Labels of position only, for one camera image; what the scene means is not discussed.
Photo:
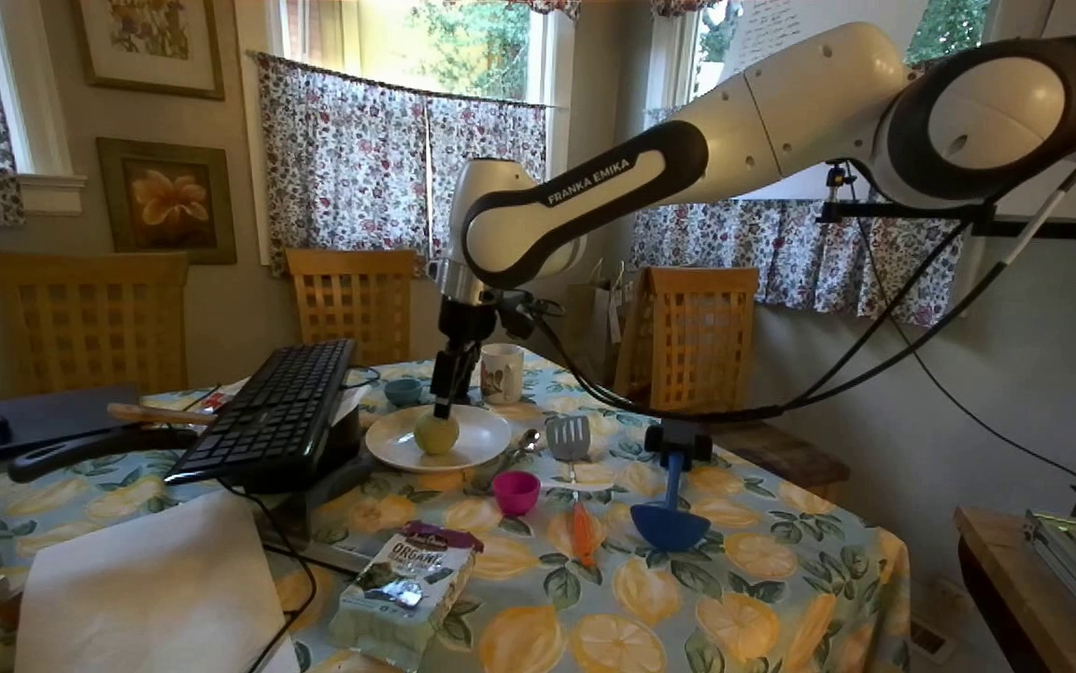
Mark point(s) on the wooden utensil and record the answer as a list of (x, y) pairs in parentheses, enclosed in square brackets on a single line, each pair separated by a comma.
[(157, 411)]

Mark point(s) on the white snack bag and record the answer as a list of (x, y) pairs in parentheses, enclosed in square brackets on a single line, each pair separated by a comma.
[(404, 593)]

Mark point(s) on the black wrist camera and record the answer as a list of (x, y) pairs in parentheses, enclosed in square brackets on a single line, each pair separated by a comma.
[(523, 311)]

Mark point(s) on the pink small bowl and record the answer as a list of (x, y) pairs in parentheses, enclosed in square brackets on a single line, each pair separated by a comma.
[(518, 491)]

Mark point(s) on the framed floral picture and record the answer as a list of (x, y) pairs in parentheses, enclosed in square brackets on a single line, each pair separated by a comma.
[(149, 41)]

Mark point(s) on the framed yellow flower picture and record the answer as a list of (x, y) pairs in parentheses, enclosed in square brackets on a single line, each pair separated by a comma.
[(166, 199)]

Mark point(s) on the black computer keyboard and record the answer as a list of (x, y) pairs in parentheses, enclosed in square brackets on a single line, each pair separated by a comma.
[(266, 411)]

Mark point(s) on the orange toy carrot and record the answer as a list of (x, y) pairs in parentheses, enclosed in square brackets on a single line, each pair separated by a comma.
[(585, 536)]

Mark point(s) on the black elongated device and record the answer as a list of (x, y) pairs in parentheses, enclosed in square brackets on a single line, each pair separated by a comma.
[(91, 448)]

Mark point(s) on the white paper sheet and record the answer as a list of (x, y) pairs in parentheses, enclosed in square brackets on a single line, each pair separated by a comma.
[(147, 593)]

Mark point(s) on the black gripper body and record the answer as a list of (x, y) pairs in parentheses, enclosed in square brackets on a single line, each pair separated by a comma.
[(464, 349)]

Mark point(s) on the white round plate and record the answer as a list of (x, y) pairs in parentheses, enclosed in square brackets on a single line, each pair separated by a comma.
[(484, 435)]

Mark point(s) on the lemon print tablecloth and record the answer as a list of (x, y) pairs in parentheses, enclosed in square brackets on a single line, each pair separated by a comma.
[(688, 584)]

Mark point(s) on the white ceramic mug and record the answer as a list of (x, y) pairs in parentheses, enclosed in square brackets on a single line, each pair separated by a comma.
[(503, 374)]

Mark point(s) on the yellow round object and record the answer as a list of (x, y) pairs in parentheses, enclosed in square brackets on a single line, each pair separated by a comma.
[(438, 435)]

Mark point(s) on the dark blue folder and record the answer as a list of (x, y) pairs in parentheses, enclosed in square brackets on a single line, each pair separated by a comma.
[(37, 416)]

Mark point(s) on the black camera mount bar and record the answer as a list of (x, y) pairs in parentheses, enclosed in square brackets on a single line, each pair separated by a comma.
[(1036, 225)]

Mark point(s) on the dark wooden bench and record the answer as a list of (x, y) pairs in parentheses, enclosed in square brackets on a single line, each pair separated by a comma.
[(787, 448)]

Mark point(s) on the wooden lattice chair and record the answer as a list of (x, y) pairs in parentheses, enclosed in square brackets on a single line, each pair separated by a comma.
[(91, 323), (352, 300), (688, 338)]

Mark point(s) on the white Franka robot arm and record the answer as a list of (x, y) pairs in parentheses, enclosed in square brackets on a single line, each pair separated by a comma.
[(787, 114)]

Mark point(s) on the silver metal spoon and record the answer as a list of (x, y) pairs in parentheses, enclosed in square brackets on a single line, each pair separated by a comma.
[(509, 461)]

